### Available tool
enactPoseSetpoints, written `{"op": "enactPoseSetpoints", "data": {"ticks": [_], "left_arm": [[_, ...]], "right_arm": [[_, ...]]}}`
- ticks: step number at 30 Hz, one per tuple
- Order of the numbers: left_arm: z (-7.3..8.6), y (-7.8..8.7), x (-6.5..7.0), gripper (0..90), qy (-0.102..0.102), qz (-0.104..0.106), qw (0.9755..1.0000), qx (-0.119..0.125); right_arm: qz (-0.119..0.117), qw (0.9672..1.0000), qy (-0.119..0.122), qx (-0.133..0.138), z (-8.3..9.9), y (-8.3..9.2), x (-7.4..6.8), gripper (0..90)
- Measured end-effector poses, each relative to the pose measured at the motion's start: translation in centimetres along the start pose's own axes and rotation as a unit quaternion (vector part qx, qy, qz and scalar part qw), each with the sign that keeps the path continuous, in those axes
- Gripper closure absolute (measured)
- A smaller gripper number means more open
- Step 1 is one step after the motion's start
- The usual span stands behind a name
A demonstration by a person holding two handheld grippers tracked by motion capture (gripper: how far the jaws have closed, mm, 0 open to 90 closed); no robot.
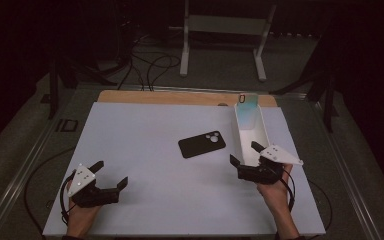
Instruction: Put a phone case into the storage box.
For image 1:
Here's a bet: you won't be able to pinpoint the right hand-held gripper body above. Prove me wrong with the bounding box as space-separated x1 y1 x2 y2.
237 144 304 185

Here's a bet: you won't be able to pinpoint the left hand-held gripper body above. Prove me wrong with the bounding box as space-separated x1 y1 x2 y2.
67 163 121 209

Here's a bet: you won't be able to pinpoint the white rectangular container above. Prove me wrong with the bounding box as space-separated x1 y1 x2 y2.
233 102 272 168

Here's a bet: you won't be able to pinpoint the iridescent translucent phone case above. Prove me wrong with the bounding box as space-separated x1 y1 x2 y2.
237 93 260 131

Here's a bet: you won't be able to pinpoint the black phone case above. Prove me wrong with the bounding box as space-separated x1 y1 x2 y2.
177 130 227 159

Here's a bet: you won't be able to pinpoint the person's left hand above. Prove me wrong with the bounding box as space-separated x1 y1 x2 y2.
65 181 103 238

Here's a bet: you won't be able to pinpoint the person's right hand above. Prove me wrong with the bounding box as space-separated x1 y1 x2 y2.
255 164 294 214

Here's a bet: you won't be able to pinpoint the black tripod stand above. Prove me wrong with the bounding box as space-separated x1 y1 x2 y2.
39 54 118 120
269 64 340 134

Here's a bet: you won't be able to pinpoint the white metal stand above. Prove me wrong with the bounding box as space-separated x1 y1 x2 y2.
169 0 278 83

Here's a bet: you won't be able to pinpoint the left hand-held gripper cable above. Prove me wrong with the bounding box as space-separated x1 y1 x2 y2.
59 170 78 225

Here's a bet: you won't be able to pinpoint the hand-held gripper cable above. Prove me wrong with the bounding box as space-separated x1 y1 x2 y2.
59 170 78 225
277 166 297 213

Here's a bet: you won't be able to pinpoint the right hand-held gripper cable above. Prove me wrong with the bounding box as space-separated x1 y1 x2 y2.
277 166 297 213

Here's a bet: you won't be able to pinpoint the small black floor frame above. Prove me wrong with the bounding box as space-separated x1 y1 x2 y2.
55 118 80 134

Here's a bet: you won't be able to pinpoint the thin black floor cable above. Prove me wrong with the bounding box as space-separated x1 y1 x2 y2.
23 146 76 235
308 179 334 232

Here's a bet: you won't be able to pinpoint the black floor cables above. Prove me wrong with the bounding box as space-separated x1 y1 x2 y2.
115 31 182 92

